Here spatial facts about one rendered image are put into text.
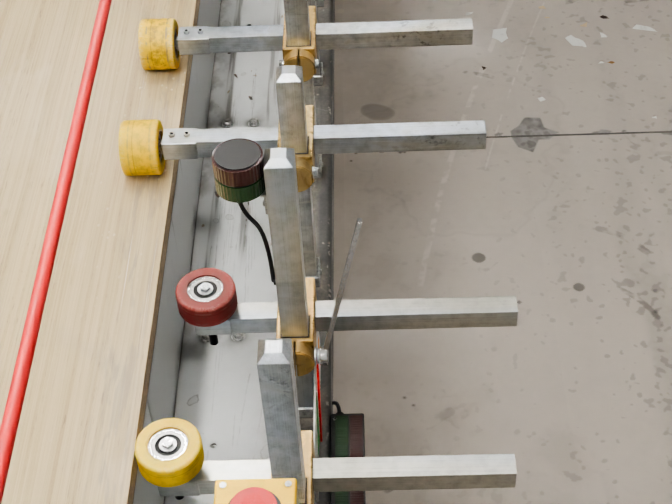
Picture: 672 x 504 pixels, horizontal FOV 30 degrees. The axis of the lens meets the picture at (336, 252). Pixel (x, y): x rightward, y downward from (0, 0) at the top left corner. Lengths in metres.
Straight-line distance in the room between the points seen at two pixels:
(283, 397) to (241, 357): 0.62
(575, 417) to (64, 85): 1.27
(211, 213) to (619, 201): 1.26
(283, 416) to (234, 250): 0.79
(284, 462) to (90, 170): 0.64
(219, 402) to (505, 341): 1.03
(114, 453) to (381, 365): 1.29
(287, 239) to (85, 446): 0.35
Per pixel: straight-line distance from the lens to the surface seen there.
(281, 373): 1.31
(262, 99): 2.41
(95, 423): 1.56
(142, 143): 1.80
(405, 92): 3.41
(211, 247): 2.13
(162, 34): 2.00
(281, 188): 1.46
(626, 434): 2.66
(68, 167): 0.74
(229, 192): 1.45
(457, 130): 1.80
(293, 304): 1.60
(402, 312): 1.68
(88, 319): 1.67
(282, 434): 1.39
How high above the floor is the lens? 2.12
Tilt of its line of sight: 46 degrees down
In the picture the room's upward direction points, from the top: 3 degrees counter-clockwise
